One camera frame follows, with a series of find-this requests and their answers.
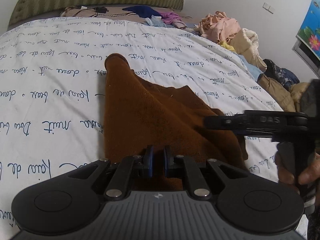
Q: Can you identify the dark floral garment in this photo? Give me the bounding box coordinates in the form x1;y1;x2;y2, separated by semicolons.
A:
263;59;300;90

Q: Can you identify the light blue garment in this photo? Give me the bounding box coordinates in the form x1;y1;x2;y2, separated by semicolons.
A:
238;55;263;82

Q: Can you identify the tan padded garment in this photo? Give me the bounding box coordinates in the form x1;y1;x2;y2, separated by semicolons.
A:
258;74;310;112

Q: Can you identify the black cable on bed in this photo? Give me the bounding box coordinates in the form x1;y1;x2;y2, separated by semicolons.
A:
63;4;110;17

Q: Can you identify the cream padded jacket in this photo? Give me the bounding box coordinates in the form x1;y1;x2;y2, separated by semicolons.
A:
228;28;267;72

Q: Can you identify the white wall switch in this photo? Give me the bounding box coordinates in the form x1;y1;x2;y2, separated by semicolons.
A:
263;3;274;14

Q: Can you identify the right hand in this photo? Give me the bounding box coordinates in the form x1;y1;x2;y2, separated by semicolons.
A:
275;152;319;191

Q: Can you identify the flower picture poster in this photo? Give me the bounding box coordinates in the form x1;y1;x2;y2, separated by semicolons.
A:
297;0;320;61

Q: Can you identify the brown knit sweater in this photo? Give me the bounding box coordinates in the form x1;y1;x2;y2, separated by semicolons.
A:
103;54;248;191

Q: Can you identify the dark blue garment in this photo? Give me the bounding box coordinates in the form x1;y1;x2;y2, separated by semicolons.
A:
123;5;162;18

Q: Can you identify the purple garment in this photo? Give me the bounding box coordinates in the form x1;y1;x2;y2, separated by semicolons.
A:
159;12;187;29

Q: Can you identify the peach pink clothes pile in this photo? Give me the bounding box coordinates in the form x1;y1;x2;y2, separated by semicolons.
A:
199;11;241;43

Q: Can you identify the white script-print bedsheet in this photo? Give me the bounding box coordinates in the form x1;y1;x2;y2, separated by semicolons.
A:
1;17;280;239

